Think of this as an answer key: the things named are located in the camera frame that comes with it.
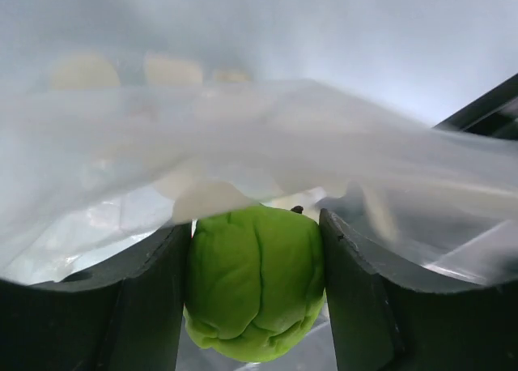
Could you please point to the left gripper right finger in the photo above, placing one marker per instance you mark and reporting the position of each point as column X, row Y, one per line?
column 389, row 314

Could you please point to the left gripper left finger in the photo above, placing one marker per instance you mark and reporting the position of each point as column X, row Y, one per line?
column 121, row 314

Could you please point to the green fake lime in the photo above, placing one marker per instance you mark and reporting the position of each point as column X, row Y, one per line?
column 255, row 282

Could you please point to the clear zip top bag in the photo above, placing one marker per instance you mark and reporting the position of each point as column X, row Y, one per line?
column 100, row 149

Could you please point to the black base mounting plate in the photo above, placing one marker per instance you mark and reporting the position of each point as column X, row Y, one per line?
column 492, row 115

